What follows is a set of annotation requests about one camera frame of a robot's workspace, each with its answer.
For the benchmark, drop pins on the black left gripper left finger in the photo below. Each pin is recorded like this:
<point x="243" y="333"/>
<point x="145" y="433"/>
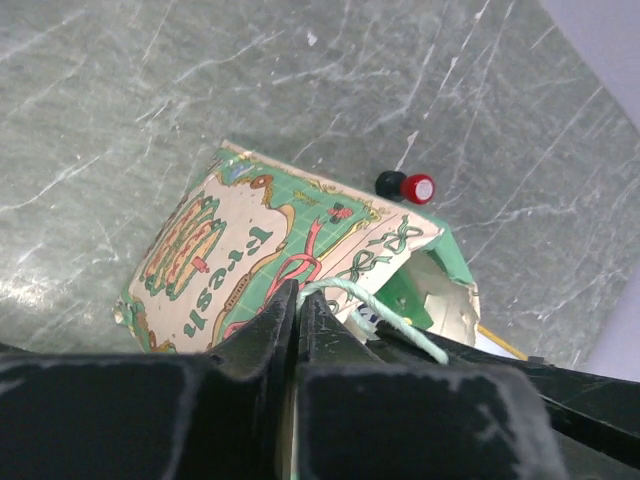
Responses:
<point x="213" y="415"/>

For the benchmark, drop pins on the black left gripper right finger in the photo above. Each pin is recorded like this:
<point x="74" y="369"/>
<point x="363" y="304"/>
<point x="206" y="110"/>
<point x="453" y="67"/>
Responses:
<point x="361" y="418"/>

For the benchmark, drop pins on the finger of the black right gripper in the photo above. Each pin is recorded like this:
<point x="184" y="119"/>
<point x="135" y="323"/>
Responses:
<point x="595" y="418"/>

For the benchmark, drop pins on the green snack packet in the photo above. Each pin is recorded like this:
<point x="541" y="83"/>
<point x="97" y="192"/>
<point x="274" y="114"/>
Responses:
<point x="401" y="295"/>

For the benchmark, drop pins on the green printed paper bag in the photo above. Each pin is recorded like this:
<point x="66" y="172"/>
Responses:
<point x="250" y="223"/>

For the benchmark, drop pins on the yellow-framed small whiteboard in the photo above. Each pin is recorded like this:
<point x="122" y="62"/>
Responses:
<point x="490" y="343"/>

